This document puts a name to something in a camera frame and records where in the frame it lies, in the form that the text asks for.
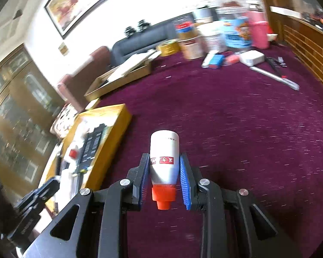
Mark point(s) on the wooden glass door cabinet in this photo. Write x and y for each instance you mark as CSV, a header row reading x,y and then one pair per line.
x,y
13,113

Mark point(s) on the black small tool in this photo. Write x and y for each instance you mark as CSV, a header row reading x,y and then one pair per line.
x,y
274,65

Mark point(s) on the framed wall painting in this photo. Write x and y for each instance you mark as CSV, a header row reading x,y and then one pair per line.
x,y
78,2

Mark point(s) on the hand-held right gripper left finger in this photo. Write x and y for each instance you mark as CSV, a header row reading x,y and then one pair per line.
x,y
144,178

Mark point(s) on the yellow tape roll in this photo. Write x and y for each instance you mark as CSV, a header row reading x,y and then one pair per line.
x,y
168,49

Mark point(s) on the flat cardboard box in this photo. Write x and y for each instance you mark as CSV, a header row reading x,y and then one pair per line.
x,y
115,84

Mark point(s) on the grey round container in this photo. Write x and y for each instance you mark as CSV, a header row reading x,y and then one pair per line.
x,y
203,13

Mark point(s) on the dark wall ornament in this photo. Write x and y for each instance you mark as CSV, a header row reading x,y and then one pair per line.
x,y
17,14

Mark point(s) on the white plastic bottle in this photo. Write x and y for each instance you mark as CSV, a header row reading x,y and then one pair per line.
x,y
70,158

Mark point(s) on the row of black markers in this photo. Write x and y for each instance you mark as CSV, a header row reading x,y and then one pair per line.
x,y
93,142

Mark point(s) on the white bottle green mark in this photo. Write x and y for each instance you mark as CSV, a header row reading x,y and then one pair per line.
x,y
67,185

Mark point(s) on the white jar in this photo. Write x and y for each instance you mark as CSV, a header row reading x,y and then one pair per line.
x,y
212,40

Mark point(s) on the patterned cushion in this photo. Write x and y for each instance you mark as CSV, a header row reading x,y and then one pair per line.
x,y
64,118

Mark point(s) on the small black object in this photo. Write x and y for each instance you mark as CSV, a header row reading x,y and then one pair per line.
x,y
129,31
142,25

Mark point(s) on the orange small packet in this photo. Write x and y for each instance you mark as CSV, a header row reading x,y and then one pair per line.
x,y
232,59

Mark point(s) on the small yellow wall sign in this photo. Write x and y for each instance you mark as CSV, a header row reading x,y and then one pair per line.
x,y
63,49

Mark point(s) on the yellow box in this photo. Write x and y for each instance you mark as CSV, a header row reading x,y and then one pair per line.
x,y
110,139

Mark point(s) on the white and blue small box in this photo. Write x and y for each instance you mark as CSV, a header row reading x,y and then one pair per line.
x,y
215,60

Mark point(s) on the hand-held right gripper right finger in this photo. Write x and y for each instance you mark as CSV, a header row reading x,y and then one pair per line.
x,y
184,182

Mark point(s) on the carved wooden panel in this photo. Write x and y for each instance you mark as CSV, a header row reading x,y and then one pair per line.
x,y
306,48

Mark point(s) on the pink bottle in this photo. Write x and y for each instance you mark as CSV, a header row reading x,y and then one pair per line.
x,y
259,32

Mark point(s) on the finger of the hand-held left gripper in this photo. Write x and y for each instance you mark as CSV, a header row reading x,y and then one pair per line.
x,y
49,184
31,201

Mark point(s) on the white papers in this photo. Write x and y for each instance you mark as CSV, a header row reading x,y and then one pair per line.
x,y
134,63

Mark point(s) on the brown chair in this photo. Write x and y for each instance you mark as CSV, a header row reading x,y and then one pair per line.
x,y
80,80

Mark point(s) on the silver pen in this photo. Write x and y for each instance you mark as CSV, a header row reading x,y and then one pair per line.
x,y
274,78

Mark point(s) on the blue label plastic jar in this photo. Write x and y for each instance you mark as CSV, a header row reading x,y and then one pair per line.
x,y
235,32

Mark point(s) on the white power adapter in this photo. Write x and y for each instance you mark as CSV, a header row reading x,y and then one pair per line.
x,y
251,57

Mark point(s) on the dark sofa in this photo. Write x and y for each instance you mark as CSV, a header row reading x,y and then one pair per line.
x,y
148,36

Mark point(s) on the white bottle red label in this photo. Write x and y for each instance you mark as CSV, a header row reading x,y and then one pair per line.
x,y
164,145

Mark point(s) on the maroon felt table cover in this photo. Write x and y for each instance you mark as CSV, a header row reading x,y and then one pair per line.
x,y
245,126

